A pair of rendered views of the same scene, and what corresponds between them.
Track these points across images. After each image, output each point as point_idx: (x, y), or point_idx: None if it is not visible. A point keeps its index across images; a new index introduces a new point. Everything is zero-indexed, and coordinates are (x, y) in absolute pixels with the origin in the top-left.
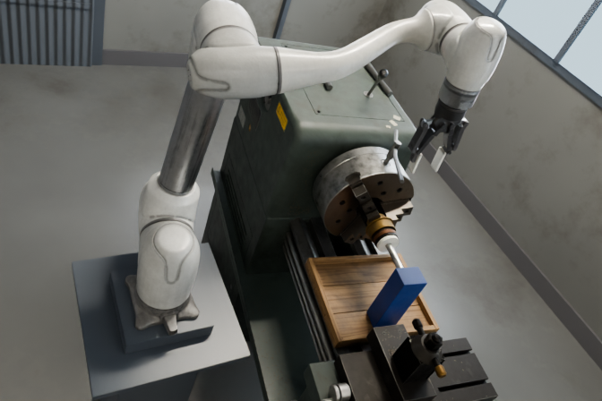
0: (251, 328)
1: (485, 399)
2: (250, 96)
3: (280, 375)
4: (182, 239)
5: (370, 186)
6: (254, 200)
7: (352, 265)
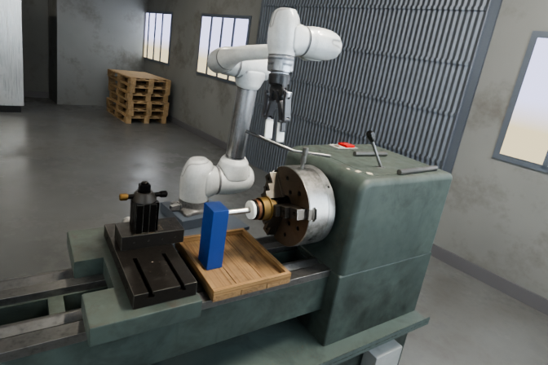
0: None
1: (130, 289)
2: (212, 64)
3: None
4: (199, 160)
5: (282, 179)
6: None
7: (256, 251)
